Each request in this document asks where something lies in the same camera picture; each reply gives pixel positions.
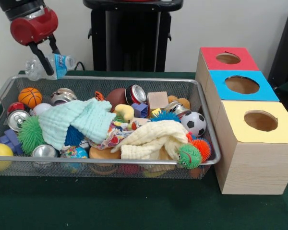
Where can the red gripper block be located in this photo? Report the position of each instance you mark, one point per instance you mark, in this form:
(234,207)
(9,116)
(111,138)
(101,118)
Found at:
(34,27)

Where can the clear blue plastic packet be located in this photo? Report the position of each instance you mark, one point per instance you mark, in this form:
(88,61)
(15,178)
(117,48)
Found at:
(60,65)

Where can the mint green waffle cloth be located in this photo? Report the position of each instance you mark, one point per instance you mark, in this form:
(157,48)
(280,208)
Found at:
(86,117)

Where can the colourful polka dot cloth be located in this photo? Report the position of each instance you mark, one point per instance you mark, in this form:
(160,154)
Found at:
(117,134)

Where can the cream waffle cloth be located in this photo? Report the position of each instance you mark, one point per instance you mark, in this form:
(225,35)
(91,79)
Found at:
(153,136)

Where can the shallow clear mesh bin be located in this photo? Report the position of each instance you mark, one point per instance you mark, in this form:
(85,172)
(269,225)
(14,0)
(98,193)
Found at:
(74,171)

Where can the blue globe ball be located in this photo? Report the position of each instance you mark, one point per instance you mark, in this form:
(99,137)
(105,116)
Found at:
(74,152)

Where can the yellow smiley ball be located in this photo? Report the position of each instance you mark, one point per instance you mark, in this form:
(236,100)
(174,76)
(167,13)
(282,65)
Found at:
(0,151)

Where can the plain wooden cube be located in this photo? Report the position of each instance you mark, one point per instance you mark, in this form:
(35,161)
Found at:
(139,120)

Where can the large blue spiky ball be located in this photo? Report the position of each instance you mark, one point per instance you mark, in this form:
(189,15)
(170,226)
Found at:
(164,117)

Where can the small soccer ball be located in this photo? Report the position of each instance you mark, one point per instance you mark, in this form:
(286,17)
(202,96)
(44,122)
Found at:
(194,124)

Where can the black chair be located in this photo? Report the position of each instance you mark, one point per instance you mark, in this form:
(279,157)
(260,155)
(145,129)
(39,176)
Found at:
(285,48)

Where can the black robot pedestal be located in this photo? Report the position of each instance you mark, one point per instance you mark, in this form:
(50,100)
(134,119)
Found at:
(124,43)

